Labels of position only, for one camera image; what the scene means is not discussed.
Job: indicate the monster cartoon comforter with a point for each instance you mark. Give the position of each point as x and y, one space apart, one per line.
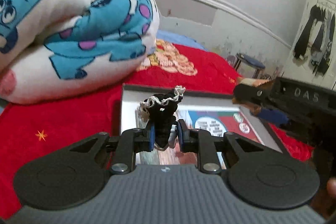
53 49

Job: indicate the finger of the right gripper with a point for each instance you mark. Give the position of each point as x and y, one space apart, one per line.
274 117
253 95

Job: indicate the black white-trim scrunchie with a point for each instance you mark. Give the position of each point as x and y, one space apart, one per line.
157 112

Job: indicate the blue round stool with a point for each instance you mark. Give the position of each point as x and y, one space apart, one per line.
251 62

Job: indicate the person's right hand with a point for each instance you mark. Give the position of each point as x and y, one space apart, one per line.
331 187

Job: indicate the dark clothes on door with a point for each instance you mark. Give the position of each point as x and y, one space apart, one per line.
315 41

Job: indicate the white door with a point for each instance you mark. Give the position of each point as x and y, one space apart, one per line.
301 70

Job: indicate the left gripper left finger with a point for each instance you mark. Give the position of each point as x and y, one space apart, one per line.
131 142

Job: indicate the chinese history textbook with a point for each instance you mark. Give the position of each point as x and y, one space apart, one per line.
217 122

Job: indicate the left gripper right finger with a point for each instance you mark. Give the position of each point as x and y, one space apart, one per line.
201 143

